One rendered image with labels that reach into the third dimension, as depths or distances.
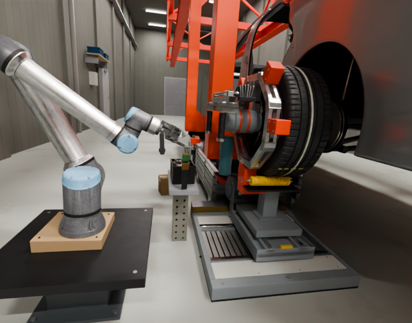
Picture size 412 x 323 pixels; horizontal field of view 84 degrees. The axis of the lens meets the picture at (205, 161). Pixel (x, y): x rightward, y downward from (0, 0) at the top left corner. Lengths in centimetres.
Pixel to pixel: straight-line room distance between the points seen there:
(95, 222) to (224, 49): 138
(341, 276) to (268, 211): 51
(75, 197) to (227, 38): 140
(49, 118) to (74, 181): 33
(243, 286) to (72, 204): 87
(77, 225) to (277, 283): 99
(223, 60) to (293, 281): 146
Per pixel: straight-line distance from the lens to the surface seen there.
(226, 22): 186
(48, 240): 117
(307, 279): 144
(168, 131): 125
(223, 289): 126
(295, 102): 120
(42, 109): 124
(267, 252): 142
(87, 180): 107
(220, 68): 178
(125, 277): 98
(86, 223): 113
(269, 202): 157
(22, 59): 114
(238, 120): 133
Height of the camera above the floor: 92
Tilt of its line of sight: 14 degrees down
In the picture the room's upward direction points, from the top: 4 degrees clockwise
